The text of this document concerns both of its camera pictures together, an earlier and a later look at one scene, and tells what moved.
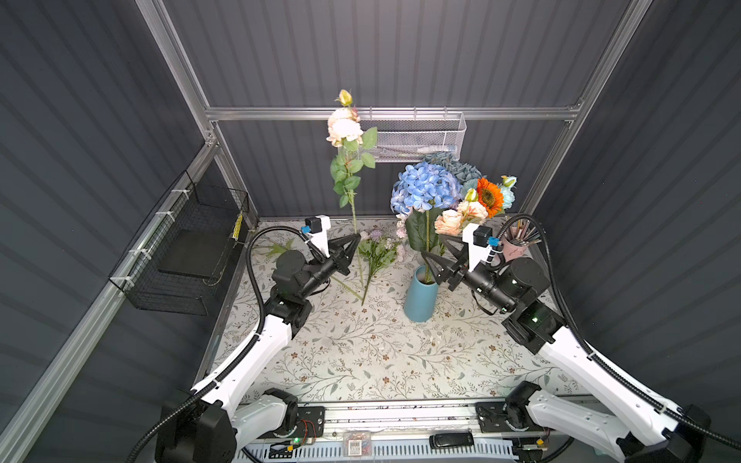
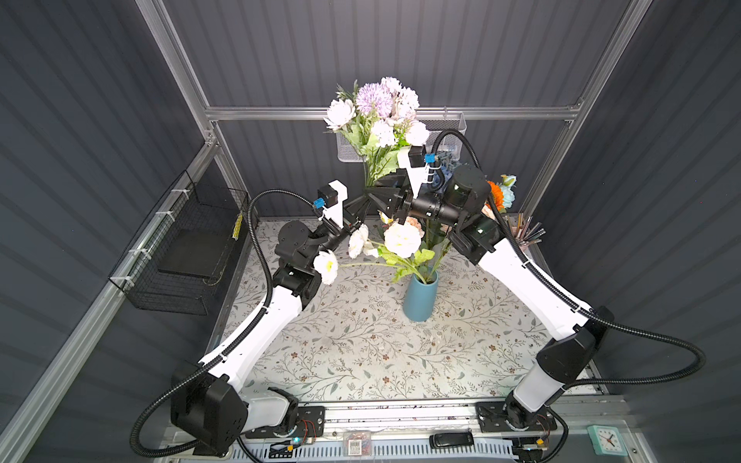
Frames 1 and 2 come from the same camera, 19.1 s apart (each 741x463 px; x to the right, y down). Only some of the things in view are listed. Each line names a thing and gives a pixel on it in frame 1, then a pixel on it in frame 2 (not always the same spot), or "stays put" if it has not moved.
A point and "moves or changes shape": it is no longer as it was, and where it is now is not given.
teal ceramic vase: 422,293 stays put
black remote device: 454,439 stays put
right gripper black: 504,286 -> 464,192
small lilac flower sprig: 377,251 -> 376,98
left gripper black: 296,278 -> 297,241
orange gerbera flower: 489,196 stays put
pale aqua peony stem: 508,197 stays put
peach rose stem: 451,222 moves or changes shape
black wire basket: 182,258 stays put
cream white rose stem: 345,132 -> 402,251
